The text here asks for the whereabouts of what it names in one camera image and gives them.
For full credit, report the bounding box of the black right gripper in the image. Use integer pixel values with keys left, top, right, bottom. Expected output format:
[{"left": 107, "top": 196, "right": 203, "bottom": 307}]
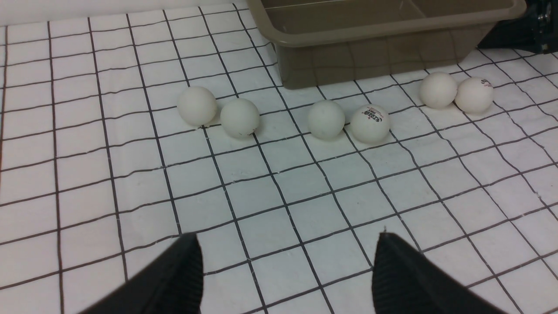
[{"left": 477, "top": 0, "right": 558, "bottom": 54}]

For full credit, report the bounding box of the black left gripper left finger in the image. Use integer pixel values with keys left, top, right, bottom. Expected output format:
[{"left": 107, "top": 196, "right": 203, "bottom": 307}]
[{"left": 82, "top": 233, "right": 204, "bottom": 314}]

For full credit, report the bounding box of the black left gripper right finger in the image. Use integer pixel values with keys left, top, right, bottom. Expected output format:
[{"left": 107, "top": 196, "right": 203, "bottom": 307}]
[{"left": 371, "top": 232, "right": 502, "bottom": 314}]

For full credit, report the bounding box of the white printed ping-pong ball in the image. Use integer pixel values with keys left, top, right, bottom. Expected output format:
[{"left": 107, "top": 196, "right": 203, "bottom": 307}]
[
  {"left": 350, "top": 105, "right": 391, "bottom": 144},
  {"left": 454, "top": 77, "right": 494, "bottom": 115}
]

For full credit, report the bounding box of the white grid-patterned tablecloth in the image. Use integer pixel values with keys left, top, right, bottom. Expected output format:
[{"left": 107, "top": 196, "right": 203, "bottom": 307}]
[{"left": 0, "top": 2, "right": 558, "bottom": 314}]

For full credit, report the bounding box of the tan plastic bin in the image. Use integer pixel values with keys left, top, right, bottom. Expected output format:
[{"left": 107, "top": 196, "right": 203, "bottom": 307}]
[{"left": 247, "top": 0, "right": 527, "bottom": 89}]

